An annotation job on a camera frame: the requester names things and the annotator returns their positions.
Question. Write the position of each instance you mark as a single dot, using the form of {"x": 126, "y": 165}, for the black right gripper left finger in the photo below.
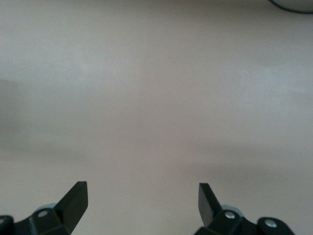
{"x": 66, "y": 215}

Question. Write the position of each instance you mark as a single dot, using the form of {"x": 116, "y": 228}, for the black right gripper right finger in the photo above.
{"x": 215, "y": 220}

